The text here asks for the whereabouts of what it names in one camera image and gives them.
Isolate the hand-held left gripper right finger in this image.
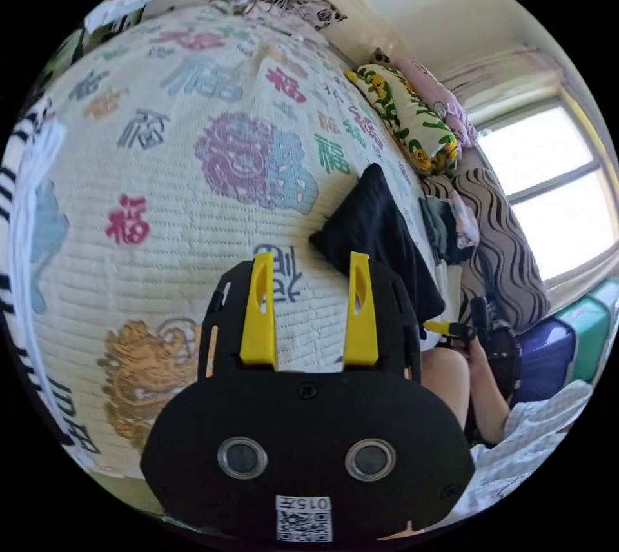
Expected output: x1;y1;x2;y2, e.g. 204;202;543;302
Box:
344;251;380;366

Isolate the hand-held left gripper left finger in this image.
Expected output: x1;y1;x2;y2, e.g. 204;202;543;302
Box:
239;251;280;367

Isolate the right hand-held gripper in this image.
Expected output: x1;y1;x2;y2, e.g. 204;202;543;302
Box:
424;317;522;406

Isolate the black lettered short sleeve shirt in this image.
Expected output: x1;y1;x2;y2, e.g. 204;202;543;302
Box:
309;163;446;322

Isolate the person's right forearm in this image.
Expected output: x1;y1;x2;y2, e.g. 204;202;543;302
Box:
467;363;512;446

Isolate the person's right hand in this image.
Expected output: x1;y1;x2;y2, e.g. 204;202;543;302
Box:
462;335;492;371

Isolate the pile of clothes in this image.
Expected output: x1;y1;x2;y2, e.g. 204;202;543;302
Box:
417;188;480;266

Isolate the brown wavy striped cushion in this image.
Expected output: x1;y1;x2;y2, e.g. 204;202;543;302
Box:
419;167;552;336

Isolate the purple storage bag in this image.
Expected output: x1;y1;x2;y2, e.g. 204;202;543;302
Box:
510;317;577;407

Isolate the bed with printed quilt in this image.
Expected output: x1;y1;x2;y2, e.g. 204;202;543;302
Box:
14;5;465;478

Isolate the person's body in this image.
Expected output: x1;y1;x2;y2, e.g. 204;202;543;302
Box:
419;345;594;522

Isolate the teal storage box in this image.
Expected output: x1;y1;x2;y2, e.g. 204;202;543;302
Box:
555;277;619;384

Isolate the window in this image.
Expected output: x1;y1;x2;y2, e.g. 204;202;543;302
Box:
475;95;619;283

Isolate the duck print pillow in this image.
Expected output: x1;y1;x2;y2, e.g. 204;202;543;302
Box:
345;63;459;177

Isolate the pink pillow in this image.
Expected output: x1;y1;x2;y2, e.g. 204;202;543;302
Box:
395;57;478;149

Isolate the black and white striped garment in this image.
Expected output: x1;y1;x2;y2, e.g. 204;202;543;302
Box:
0;95;71;422

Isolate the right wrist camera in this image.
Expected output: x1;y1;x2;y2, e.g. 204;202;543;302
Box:
470;295;490;334

